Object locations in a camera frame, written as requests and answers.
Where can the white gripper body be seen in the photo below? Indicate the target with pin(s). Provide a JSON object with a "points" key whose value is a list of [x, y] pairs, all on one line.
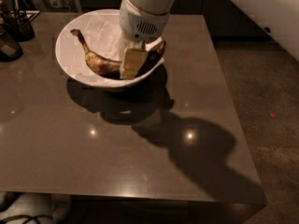
{"points": [[140, 24]]}

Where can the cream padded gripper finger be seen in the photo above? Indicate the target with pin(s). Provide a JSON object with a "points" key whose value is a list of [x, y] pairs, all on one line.
{"points": [[132, 61]]}

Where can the overripe brown banana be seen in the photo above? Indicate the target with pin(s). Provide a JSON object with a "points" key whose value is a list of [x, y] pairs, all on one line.
{"points": [[105, 67]]}

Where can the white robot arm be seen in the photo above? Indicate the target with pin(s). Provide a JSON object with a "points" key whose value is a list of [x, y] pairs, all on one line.
{"points": [[278, 18]]}

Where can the white bowl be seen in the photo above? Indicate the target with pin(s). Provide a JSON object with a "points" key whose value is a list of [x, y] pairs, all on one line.
{"points": [[70, 54]]}

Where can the white paper sheet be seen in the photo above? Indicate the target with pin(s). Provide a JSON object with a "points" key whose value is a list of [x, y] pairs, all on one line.
{"points": [[108, 36]]}

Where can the dark appliance at left edge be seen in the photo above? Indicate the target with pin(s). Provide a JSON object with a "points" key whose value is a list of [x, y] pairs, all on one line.
{"points": [[10, 50]]}

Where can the grey cushion under table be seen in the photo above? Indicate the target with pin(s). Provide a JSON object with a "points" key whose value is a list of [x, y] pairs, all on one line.
{"points": [[21, 208]]}

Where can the black wire utensil holder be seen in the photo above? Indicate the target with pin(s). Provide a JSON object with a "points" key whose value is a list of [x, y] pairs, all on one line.
{"points": [[20, 27]]}

